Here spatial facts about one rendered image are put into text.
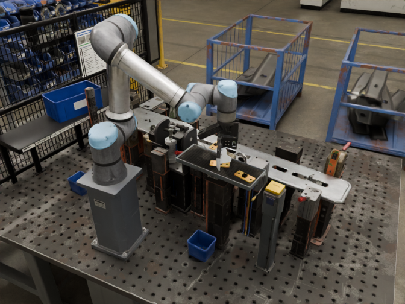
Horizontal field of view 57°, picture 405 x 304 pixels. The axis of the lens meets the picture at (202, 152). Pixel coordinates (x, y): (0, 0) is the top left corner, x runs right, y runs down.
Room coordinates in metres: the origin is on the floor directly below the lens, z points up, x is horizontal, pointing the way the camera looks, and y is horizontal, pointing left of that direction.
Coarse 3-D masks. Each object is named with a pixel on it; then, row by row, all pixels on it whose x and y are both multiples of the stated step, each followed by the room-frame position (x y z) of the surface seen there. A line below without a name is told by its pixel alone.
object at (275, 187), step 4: (272, 184) 1.18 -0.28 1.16; (276, 184) 1.18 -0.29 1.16; (280, 184) 1.18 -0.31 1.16; (268, 188) 1.15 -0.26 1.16; (272, 188) 1.15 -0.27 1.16; (276, 188) 1.15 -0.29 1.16; (280, 188) 1.15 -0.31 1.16; (272, 192) 1.13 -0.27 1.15; (276, 192) 1.13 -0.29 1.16; (280, 192) 1.13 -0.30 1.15
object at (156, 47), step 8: (152, 0) 5.39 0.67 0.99; (160, 0) 5.53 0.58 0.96; (136, 8) 5.03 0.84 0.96; (152, 8) 5.38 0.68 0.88; (160, 8) 5.51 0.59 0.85; (136, 16) 5.03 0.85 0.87; (152, 16) 5.37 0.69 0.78; (160, 16) 5.50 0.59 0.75; (152, 24) 5.36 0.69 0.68; (160, 24) 5.49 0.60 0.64; (152, 32) 5.35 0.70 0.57; (160, 32) 5.48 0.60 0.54; (136, 40) 4.97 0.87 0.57; (152, 40) 5.34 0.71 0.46; (160, 40) 5.48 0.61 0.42; (144, 48) 5.14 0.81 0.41; (152, 48) 5.34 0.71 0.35; (160, 48) 5.48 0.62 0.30; (152, 56) 5.33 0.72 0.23; (160, 56) 5.48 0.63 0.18; (160, 64) 5.49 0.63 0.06
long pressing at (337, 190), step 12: (144, 120) 2.00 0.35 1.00; (156, 120) 2.00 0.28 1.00; (144, 132) 1.86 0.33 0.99; (204, 144) 1.72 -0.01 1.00; (252, 156) 1.61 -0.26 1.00; (264, 156) 1.61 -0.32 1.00; (288, 168) 1.50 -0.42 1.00; (300, 168) 1.50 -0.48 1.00; (276, 180) 1.41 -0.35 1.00; (288, 180) 1.41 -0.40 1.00; (300, 180) 1.41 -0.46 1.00; (312, 180) 1.41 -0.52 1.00; (324, 180) 1.41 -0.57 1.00; (336, 180) 1.41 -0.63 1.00; (324, 192) 1.32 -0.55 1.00; (336, 192) 1.32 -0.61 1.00; (348, 192) 1.32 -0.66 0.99
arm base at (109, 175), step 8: (120, 160) 1.31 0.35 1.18; (96, 168) 1.27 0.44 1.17; (104, 168) 1.26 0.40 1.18; (112, 168) 1.27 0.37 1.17; (120, 168) 1.29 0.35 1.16; (96, 176) 1.26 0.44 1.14; (104, 176) 1.25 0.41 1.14; (112, 176) 1.26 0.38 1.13; (120, 176) 1.27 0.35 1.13; (104, 184) 1.24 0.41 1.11; (112, 184) 1.25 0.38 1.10
